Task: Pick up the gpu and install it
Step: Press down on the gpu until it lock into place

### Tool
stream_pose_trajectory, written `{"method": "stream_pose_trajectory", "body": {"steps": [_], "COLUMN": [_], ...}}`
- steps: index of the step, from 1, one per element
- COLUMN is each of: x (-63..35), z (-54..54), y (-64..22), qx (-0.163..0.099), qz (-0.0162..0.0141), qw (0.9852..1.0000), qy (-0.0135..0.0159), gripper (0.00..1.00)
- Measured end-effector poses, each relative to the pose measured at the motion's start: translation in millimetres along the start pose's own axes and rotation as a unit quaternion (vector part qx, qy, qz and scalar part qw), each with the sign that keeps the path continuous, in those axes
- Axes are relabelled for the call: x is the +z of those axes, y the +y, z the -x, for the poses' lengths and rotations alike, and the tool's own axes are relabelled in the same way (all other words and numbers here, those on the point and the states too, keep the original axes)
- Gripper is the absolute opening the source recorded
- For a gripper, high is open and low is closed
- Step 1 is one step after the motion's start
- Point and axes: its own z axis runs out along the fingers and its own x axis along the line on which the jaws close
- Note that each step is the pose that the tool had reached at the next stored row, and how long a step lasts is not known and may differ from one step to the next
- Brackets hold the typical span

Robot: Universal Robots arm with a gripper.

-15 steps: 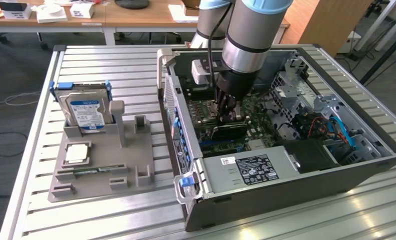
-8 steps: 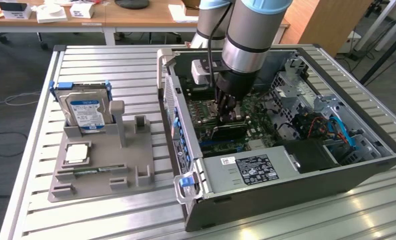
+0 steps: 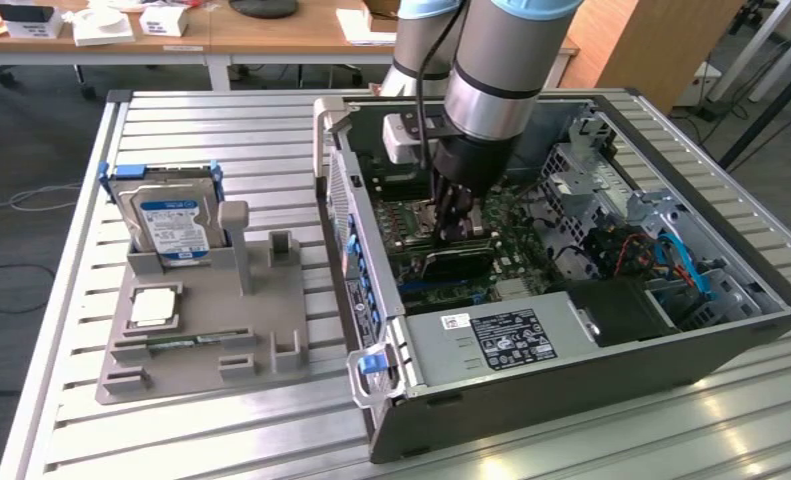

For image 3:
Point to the blue plastic case latch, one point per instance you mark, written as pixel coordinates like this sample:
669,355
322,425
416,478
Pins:
369,364

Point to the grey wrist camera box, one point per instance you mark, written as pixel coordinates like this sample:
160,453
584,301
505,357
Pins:
397,140

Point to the metal disk bay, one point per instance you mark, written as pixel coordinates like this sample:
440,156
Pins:
721,300

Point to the wooden cabinet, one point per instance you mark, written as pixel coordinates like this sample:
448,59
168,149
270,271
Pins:
668,50

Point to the black slanted pole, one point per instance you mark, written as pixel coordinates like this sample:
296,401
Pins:
768,100

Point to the white table frame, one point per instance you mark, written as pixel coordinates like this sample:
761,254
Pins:
761,50

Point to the blue expansion slot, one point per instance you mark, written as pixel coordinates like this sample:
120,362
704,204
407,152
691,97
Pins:
428,288

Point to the white round-topped box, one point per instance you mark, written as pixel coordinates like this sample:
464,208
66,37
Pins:
101,30

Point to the white box black lid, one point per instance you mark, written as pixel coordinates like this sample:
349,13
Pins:
30,25

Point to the perforated metal drive cage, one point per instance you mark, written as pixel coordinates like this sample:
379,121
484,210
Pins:
568,185

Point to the grey power supply unit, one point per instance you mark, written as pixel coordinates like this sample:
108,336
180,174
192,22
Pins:
448,350

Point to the hard disk in blue caddy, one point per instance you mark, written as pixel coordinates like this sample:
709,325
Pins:
168,220

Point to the wooden desk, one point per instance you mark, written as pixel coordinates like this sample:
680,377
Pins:
68,50
288,35

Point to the open black PC case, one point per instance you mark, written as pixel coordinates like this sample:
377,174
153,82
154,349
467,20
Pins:
568,400

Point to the small white printed box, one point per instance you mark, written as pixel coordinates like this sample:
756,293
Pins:
162,22

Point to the grey plastic parts rack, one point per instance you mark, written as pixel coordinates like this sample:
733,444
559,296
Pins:
268,300

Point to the green RAM stick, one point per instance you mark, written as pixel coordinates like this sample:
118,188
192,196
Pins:
181,338

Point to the metal CPU socket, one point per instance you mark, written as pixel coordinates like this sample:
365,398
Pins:
421,220

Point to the silver finned heatsink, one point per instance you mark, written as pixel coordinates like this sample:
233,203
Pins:
516,290

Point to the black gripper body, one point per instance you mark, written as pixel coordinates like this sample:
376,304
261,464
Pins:
475,162

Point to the black fan shroud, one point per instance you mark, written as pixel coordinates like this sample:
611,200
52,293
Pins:
617,310

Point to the white paper stack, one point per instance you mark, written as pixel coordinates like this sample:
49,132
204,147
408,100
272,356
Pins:
364,32

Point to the black Nvidia graphics card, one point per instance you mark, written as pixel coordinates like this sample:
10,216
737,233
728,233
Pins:
461,265

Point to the black round stand base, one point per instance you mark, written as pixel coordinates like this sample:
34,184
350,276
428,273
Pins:
264,7

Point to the white floor device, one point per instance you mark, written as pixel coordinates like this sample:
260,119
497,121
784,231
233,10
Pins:
697,82

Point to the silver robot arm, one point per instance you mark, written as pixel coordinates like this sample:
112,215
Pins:
501,65

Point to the silver CPU chip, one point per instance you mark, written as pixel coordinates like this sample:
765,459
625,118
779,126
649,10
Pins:
153,307

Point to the green Dell motherboard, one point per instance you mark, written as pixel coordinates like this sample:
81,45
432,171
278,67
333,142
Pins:
528,235

